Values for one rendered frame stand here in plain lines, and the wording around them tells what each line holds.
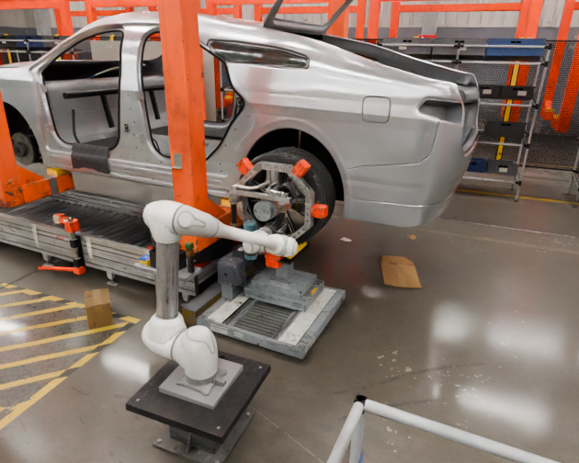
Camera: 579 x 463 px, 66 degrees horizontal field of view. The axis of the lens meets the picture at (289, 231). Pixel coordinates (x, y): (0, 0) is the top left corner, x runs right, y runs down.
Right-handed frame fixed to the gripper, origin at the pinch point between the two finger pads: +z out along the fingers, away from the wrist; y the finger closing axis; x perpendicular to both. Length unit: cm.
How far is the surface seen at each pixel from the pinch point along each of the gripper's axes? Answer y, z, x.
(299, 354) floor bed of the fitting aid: 20, -16, -78
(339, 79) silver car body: 15, 47, 80
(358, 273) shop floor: 20, 115, -83
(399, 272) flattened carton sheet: 51, 131, -82
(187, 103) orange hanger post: -60, -5, 66
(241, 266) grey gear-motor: -39, 16, -46
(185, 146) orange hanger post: -64, -6, 41
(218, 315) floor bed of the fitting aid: -45, -6, -75
